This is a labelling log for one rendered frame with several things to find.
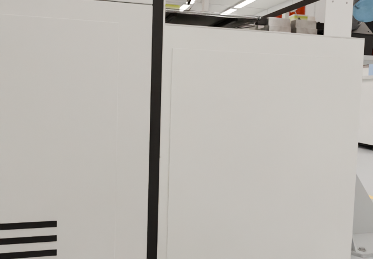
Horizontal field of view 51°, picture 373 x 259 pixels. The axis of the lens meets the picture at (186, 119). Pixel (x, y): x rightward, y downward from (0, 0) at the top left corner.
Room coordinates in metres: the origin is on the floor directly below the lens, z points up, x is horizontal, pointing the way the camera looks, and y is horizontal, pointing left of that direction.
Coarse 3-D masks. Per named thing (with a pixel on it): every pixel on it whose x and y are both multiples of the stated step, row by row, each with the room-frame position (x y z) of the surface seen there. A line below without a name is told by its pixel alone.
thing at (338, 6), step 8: (328, 0) 1.17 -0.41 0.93; (336, 0) 1.18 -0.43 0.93; (344, 0) 1.18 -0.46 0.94; (352, 0) 1.19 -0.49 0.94; (328, 8) 1.17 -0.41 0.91; (336, 8) 1.18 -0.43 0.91; (344, 8) 1.18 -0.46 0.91; (352, 8) 1.19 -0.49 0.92; (328, 16) 1.17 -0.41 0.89; (336, 16) 1.18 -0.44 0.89; (344, 16) 1.18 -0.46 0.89; (328, 24) 1.17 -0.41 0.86; (336, 24) 1.18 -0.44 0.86; (344, 24) 1.18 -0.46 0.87; (328, 32) 1.17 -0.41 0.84; (336, 32) 1.18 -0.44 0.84; (344, 32) 1.18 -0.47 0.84
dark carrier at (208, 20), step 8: (184, 16) 1.28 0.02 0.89; (192, 16) 1.28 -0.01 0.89; (200, 16) 1.27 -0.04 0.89; (208, 16) 1.27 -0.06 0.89; (184, 24) 1.44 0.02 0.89; (192, 24) 1.44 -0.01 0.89; (200, 24) 1.43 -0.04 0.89; (208, 24) 1.43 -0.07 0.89; (216, 24) 1.42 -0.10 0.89; (232, 24) 1.41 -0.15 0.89; (240, 24) 1.40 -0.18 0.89
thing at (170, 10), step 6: (168, 12) 1.21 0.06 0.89; (174, 12) 1.21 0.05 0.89; (180, 12) 1.21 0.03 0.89; (186, 12) 1.22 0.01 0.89; (192, 12) 1.22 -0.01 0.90; (198, 12) 1.23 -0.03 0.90; (204, 12) 1.23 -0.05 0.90; (210, 12) 1.24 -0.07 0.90; (216, 12) 1.24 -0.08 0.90; (240, 18) 1.27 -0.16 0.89; (246, 18) 1.27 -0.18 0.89; (252, 18) 1.27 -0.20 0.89; (258, 18) 1.28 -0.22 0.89
